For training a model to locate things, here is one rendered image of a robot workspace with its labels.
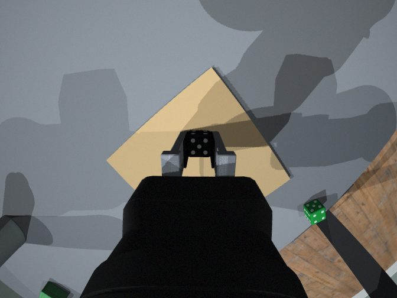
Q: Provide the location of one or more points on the grey bottle with blue cap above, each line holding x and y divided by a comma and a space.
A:
11, 238

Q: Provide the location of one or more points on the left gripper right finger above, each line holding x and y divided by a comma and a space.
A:
223, 161

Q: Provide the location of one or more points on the black die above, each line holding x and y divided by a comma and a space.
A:
199, 143

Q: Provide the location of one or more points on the green die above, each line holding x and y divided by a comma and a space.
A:
314, 211

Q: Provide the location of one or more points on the tan flat mat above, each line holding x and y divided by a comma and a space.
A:
205, 105

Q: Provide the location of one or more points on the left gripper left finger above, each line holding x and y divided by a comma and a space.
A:
173, 162

